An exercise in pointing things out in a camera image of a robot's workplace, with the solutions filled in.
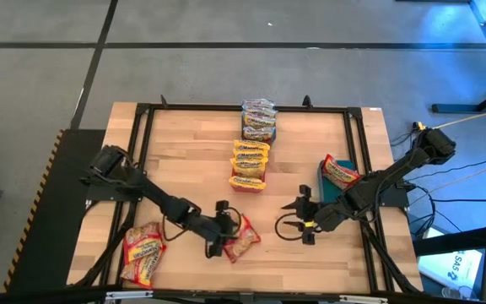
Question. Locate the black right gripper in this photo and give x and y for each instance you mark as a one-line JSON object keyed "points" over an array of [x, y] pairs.
{"points": [[316, 215]]}

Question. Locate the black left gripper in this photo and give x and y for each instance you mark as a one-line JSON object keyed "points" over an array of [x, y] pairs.
{"points": [[217, 228]]}

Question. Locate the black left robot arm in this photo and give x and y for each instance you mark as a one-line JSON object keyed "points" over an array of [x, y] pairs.
{"points": [[158, 198]]}

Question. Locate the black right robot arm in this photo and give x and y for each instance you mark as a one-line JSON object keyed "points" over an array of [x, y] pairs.
{"points": [[395, 169]]}

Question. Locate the small yellow gripper tag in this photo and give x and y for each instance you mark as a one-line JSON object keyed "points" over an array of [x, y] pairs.
{"points": [[308, 224]]}

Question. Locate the teal plastic bin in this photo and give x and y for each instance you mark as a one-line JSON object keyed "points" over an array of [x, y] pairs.
{"points": [[329, 192]]}

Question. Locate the red plastic bin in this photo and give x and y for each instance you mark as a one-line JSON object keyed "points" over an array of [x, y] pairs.
{"points": [[243, 191]]}

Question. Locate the dark grey plastic bin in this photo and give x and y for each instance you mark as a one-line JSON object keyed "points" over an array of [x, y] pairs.
{"points": [[260, 143]]}

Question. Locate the yellow power plug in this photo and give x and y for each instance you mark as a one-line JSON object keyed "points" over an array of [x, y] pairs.
{"points": [[418, 126]]}

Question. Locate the black desk beam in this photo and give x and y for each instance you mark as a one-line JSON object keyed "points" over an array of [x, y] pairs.
{"points": [[458, 242]]}

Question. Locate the white printed sign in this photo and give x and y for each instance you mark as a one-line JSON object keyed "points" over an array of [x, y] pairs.
{"points": [[454, 266]]}

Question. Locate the black hazard-striped floor mat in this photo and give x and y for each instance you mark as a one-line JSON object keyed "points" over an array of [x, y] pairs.
{"points": [[57, 211]]}

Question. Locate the table-level camera mount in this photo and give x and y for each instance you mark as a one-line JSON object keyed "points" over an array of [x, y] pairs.
{"points": [[246, 298]]}

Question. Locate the silver frame bracket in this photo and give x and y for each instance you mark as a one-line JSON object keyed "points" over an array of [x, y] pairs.
{"points": [[129, 294], [363, 299]]}

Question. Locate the black neighbouring desk frame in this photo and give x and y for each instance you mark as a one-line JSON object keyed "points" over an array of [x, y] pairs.
{"points": [[454, 108]]}

